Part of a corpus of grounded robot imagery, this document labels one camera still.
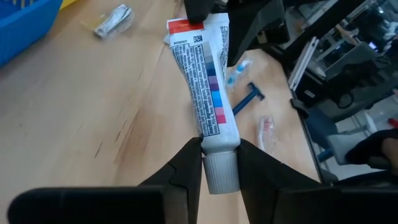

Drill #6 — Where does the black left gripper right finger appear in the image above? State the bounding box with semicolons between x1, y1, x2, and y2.
235;138;340;224

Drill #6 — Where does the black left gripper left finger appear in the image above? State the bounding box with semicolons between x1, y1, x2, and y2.
138;136;203;224

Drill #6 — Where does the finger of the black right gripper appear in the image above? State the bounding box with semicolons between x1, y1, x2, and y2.
183;0;216;26
226;0;286;68

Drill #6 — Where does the blue toothbrush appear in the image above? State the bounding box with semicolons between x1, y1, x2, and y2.
225;57;253;91

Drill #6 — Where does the red toothbrush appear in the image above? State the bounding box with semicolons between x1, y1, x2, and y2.
256;115;278;154

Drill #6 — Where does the blue disposable razor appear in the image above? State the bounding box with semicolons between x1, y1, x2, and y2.
231;81;266;116

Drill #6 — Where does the white toothpaste tube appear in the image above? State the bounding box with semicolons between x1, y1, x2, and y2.
166;12;242;195

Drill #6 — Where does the metal nail clipper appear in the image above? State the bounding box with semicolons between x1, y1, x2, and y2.
81;3;135;40

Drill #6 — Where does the person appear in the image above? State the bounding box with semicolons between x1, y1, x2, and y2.
344;129;398;175

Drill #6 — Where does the blue plastic basket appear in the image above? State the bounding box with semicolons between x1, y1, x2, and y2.
0;0;63;68

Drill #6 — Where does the black table frame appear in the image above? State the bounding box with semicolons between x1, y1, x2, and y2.
261;0;368;187

